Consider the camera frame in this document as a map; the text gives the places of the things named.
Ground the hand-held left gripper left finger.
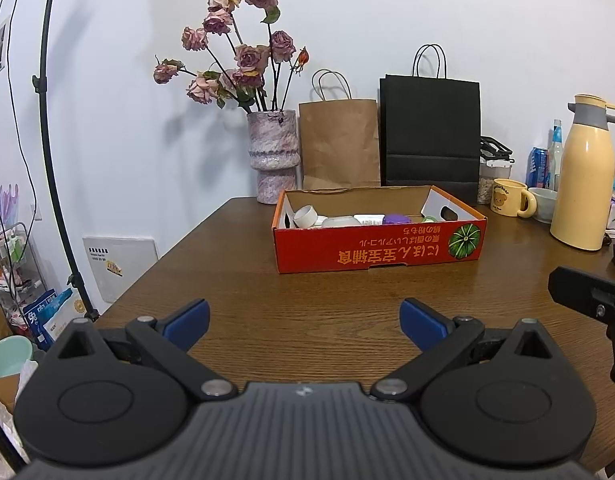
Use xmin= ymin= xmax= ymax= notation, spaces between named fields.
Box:
xmin=59 ymin=299 xmax=238 ymax=402

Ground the mottled purple ceramic vase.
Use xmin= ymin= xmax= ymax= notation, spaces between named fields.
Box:
xmin=246 ymin=109 xmax=302 ymax=205

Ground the wire rack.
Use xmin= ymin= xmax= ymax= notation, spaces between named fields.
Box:
xmin=0 ymin=222 xmax=43 ymax=331

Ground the pale grey cup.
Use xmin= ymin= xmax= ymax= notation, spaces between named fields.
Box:
xmin=527 ymin=187 xmax=559 ymax=224

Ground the clear bottle with blue cap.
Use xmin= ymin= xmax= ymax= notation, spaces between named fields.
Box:
xmin=547 ymin=119 xmax=564 ymax=191

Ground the purple flower decoration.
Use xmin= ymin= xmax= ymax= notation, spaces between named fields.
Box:
xmin=0 ymin=177 xmax=19 ymax=226

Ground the white packet with gold seal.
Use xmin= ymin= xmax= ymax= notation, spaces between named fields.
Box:
xmin=58 ymin=287 xmax=91 ymax=331

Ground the blue drink can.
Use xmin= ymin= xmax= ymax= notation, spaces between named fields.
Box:
xmin=526 ymin=147 xmax=549 ymax=190

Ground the orange cardboard box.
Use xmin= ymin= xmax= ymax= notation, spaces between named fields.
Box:
xmin=272 ymin=185 xmax=488 ymax=275

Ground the white flat box on floor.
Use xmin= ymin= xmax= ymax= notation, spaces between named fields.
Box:
xmin=82 ymin=236 xmax=160 ymax=304

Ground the clear container with black lid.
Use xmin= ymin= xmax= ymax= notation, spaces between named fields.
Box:
xmin=477 ymin=136 xmax=515 ymax=205

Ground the blue and white packet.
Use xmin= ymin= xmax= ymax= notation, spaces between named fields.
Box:
xmin=22 ymin=287 xmax=73 ymax=351

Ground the pale green bin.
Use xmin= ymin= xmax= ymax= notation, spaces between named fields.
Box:
xmin=0 ymin=335 xmax=36 ymax=381

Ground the yellow bear mug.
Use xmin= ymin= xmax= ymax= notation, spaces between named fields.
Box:
xmin=489 ymin=178 xmax=537 ymax=218

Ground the brown paper bag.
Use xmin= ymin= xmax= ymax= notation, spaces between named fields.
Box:
xmin=298 ymin=69 xmax=381 ymax=191

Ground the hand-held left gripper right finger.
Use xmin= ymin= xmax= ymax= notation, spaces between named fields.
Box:
xmin=370 ymin=298 xmax=558 ymax=402

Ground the dried pink rose bouquet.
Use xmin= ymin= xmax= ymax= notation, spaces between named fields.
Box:
xmin=154 ymin=0 xmax=309 ymax=113

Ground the yellow thermos jug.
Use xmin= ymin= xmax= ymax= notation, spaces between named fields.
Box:
xmin=550 ymin=94 xmax=615 ymax=252

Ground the black paper bag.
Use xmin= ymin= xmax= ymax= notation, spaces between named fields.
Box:
xmin=379 ymin=44 xmax=482 ymax=206

